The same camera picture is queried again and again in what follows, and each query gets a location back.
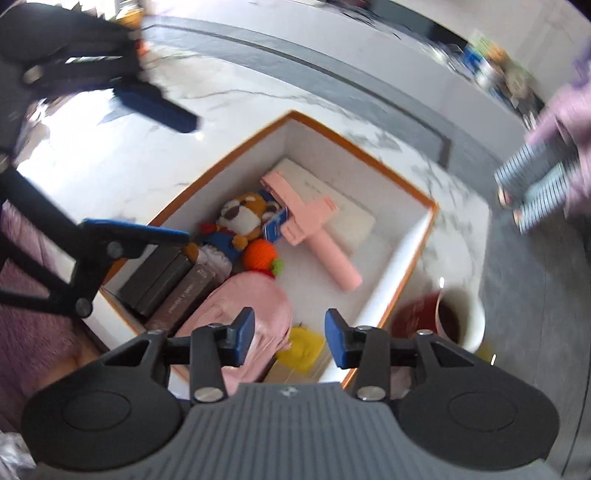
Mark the orange cardboard box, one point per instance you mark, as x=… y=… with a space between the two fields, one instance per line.
x=386 y=260

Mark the person right hand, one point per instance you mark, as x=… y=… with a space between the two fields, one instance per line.
x=567 y=114

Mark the red panda plush toy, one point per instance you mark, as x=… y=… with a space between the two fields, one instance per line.
x=221 y=243

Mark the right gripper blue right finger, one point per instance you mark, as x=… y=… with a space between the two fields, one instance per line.
x=365 y=349

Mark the yellow tape measure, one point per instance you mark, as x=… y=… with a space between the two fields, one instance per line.
x=303 y=348

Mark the tan wooden box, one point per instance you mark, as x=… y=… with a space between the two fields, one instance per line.
x=282 y=374

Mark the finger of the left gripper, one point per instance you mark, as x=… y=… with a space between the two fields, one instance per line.
x=128 y=240
x=147 y=100

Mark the orange crochet ball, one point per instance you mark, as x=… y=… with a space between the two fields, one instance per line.
x=261 y=256

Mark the pink phone holder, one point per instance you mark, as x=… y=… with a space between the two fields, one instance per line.
x=306 y=223

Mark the brown photo box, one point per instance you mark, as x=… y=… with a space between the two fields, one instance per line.
x=184 y=299

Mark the black small box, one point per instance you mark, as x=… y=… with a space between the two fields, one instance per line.
x=153 y=281

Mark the red mug wooden handle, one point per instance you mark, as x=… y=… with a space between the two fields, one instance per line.
x=452 y=311

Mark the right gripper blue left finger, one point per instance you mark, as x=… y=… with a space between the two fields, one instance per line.
x=213 y=347

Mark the purple fluffy blanket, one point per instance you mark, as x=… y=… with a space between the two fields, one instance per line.
x=36 y=348

